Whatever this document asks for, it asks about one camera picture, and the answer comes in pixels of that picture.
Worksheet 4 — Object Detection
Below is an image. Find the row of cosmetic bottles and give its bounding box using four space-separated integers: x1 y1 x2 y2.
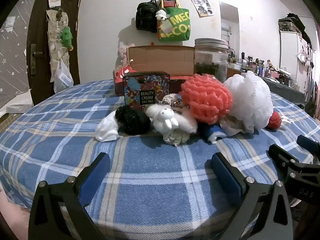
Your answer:
235 51 300 85

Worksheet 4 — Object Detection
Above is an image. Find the white plush keychain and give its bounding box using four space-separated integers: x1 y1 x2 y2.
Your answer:
155 9 170 21

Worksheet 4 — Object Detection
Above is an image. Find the dark covered table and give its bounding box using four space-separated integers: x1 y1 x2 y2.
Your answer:
229 62 308 105

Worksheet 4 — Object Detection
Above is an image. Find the blue and white tube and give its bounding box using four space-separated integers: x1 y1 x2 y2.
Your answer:
199 122 227 144

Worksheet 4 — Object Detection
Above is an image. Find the translucent plastic bag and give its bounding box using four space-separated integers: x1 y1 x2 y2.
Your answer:
54 60 74 93

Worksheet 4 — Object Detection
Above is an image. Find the dark brown door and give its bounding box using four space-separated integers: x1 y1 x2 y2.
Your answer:
26 0 87 105

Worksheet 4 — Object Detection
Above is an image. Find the black fuzzy scrunchie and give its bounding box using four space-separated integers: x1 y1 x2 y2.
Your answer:
115 105 151 135

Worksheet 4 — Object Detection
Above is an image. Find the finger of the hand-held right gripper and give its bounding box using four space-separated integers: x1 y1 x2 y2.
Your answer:
268 144 300 168
297 134 320 156

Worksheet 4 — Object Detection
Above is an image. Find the blue plaid blanket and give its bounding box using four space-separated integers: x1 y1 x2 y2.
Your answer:
0 79 320 240

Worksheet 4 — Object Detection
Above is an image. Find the large glass jar metal lid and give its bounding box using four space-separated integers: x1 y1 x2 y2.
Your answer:
194 38 230 83

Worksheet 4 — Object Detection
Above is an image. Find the green tote bag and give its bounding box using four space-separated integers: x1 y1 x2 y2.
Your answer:
157 0 191 42

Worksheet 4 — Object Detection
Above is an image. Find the cream crochet scrunchie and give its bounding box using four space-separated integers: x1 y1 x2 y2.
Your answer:
162 127 191 147

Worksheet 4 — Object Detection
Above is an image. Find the red lined cardboard box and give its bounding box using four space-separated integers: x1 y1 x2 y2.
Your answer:
113 44 242 97

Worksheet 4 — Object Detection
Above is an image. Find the green plush toy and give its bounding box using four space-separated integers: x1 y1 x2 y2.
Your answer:
61 27 74 50

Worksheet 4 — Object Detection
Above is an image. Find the hanging fabric organizer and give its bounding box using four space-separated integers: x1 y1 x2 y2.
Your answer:
46 7 74 83

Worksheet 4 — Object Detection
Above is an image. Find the white plush sheep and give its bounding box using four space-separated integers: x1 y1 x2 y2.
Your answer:
146 94 198 133

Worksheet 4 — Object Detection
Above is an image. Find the wall mirror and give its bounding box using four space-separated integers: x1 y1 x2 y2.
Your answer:
219 1 239 55

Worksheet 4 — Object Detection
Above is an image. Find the colourful patterned tin box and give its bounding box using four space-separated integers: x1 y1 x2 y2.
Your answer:
122 71 171 112

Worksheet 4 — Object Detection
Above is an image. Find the black backpack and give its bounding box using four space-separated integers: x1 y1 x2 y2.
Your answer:
136 0 159 33

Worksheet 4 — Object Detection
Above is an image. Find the off-white cloth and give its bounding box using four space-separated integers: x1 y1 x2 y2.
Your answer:
220 116 250 137

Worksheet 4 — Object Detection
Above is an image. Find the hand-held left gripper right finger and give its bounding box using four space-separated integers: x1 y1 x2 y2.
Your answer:
210 152 293 240

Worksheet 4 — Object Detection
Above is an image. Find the grid patterned mat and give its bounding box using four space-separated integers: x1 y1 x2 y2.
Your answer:
0 114 12 133

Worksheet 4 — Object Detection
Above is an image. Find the photo collage poster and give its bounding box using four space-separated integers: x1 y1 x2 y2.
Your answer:
191 0 214 18

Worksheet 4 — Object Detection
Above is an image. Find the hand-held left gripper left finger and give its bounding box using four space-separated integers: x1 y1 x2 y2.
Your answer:
28 152 112 240

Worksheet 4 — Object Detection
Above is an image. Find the white soft cloth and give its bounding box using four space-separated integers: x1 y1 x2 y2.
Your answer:
95 117 120 142

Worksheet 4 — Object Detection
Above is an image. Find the white mesh bath pouf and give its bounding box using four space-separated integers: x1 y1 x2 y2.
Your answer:
223 71 274 133

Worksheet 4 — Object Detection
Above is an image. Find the red yarn ball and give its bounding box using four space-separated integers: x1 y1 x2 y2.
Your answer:
265 111 282 130

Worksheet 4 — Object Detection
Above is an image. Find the coral mesh bath pouf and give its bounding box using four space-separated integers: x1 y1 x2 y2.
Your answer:
179 74 233 125

